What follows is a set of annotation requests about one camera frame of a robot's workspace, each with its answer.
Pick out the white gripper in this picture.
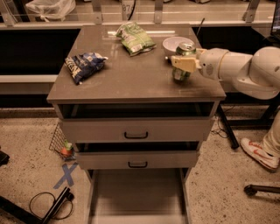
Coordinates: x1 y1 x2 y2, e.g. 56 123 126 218
171 48 228 80

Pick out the green soda can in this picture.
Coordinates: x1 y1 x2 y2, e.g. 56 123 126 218
172 42 196 82

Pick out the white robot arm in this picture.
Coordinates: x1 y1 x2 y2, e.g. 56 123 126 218
171 46 280 100

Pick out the top grey drawer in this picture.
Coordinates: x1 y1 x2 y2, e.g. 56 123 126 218
60 118 214 144

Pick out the grey drawer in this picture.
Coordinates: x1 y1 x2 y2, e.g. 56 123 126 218
75 150 199 170
60 118 214 144

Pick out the grey drawer cabinet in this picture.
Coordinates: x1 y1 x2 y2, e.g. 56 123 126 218
46 24 228 224

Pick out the middle grey drawer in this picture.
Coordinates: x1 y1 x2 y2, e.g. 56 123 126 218
75 150 199 170

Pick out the bottom open drawer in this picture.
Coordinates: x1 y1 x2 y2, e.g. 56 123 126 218
85 168 192 224

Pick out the white bowl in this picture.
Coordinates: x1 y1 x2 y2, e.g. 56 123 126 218
163 37 194 59

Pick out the green chip bag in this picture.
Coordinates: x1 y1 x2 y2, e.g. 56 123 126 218
115 22 156 56

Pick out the beige trouser leg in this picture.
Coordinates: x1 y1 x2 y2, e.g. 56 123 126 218
262 111 280 158

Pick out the blue chip bag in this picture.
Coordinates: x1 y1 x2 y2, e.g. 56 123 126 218
65 52 108 85

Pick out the white red sneaker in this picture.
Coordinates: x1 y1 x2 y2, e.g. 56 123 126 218
241 138 279 172

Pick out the black chair caster leg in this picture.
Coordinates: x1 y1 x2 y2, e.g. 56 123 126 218
244 185 280 196

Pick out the clear plastic bag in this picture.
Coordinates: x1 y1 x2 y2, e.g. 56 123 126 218
25 0 76 22

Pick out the black stand leg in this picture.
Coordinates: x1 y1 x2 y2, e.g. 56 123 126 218
0 187 74 224

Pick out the wire mesh basket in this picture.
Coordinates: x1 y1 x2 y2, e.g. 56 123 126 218
49 124 75 161

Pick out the black floor cable loop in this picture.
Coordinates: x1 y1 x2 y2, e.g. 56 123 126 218
29 191 74 221

